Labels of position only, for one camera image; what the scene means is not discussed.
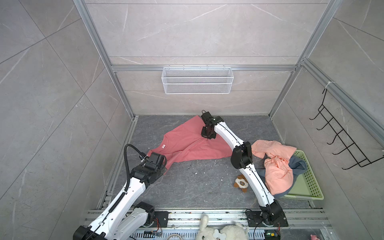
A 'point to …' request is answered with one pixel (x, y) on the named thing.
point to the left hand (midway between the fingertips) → (161, 165)
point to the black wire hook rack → (350, 146)
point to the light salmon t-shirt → (278, 175)
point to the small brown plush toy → (241, 182)
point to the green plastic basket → (306, 185)
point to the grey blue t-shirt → (299, 166)
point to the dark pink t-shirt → (186, 144)
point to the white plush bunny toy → (235, 231)
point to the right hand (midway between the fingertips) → (204, 135)
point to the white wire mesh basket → (196, 80)
